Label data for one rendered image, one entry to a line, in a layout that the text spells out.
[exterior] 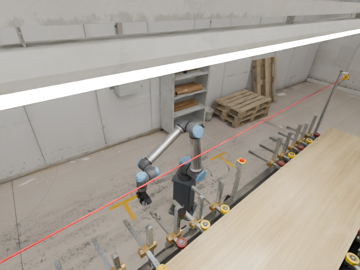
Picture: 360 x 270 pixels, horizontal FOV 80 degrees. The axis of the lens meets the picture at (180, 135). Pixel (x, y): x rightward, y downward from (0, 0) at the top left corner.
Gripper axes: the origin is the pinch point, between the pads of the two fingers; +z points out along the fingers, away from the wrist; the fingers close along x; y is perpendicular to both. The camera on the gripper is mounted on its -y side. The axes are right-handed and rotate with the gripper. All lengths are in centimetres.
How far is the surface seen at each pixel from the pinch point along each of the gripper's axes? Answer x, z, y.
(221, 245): -20, -7, -73
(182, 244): 2, -8, -54
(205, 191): -119, 83, 22
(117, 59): 48, -153, -79
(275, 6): -9, -161, -78
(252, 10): 4, -160, -78
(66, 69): 57, -152, -79
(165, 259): 11.8, 12.8, -44.8
